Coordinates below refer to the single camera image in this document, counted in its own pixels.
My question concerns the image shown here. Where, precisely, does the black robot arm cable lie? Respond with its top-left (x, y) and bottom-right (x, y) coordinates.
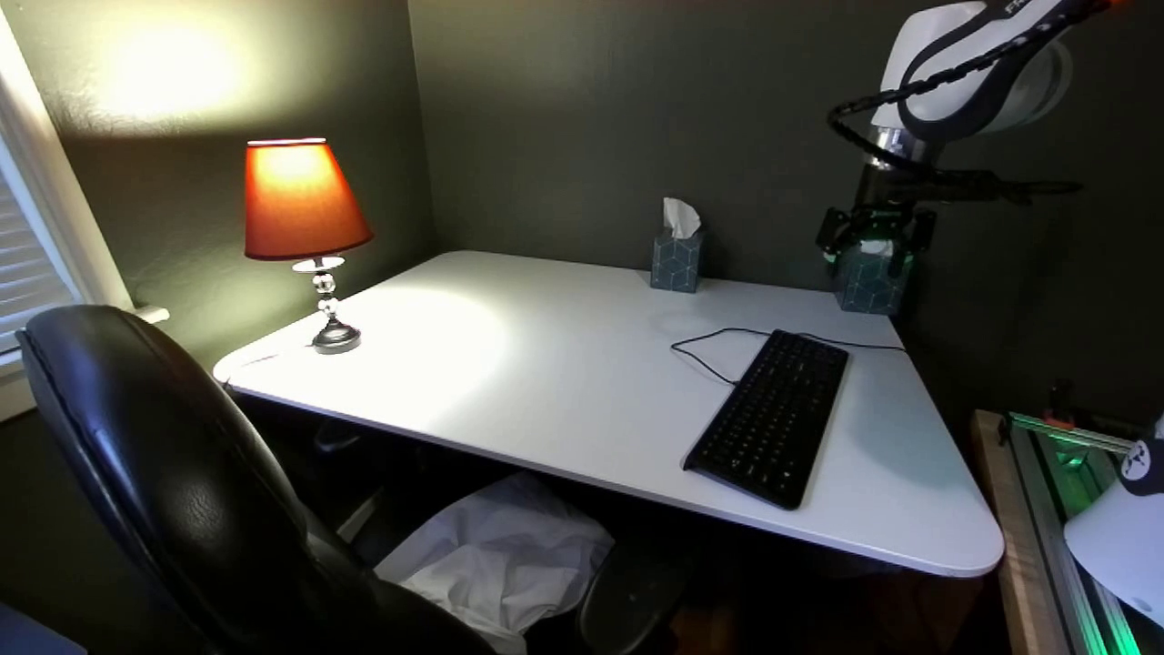
top-left (825, 0), bottom-right (1103, 160)

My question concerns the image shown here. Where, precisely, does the black computer keyboard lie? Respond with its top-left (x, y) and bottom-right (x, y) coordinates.
top-left (682, 329), bottom-right (850, 513)

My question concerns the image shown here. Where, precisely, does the wooden side frame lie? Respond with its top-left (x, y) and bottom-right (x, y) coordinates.
top-left (969, 408), bottom-right (1074, 655)

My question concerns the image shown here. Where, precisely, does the orange shade table lamp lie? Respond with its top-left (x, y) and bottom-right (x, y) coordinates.
top-left (239, 136), bottom-right (376, 358)

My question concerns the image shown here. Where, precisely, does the white window blind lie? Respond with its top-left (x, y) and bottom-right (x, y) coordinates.
top-left (0, 120), bottom-right (87, 368)

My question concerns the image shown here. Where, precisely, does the small teal tissue box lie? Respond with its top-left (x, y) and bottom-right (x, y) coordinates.
top-left (646, 192), bottom-right (707, 296)

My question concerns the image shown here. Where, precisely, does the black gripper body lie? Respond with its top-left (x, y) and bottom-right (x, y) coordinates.
top-left (849, 160), bottom-right (940, 246)

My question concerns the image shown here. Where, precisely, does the large teal tissue box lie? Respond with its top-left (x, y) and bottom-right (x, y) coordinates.
top-left (832, 236), bottom-right (917, 320)

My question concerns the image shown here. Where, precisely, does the black leather office chair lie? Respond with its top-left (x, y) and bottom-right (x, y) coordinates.
top-left (16, 303), bottom-right (495, 655)

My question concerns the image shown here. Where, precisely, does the black trash bin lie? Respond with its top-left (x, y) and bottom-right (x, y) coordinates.
top-left (570, 538), bottom-right (691, 655)

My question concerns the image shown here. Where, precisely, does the white plastic trash bag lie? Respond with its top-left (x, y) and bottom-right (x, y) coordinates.
top-left (372, 471), bottom-right (620, 655)

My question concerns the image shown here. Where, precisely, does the black cap with white logo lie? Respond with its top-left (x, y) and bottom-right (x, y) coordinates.
top-left (1112, 415), bottom-right (1164, 500)

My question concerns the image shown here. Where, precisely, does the black keyboard cable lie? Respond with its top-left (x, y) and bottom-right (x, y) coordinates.
top-left (666, 320), bottom-right (911, 394)

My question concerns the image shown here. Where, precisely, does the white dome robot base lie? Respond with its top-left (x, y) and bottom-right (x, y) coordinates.
top-left (1063, 473), bottom-right (1164, 631)

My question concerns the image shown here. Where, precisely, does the metal rail with green light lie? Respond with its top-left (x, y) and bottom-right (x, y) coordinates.
top-left (1002, 408), bottom-right (1146, 655)

